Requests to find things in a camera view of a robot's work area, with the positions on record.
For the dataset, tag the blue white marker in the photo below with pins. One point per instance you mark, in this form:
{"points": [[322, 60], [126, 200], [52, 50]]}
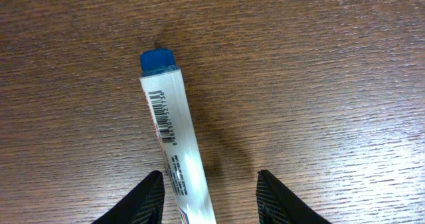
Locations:
{"points": [[164, 89]]}

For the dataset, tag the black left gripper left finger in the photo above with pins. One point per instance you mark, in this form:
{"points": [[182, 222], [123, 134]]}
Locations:
{"points": [[142, 205]]}

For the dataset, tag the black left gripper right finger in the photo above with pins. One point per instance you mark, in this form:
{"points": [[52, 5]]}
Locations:
{"points": [[277, 204]]}

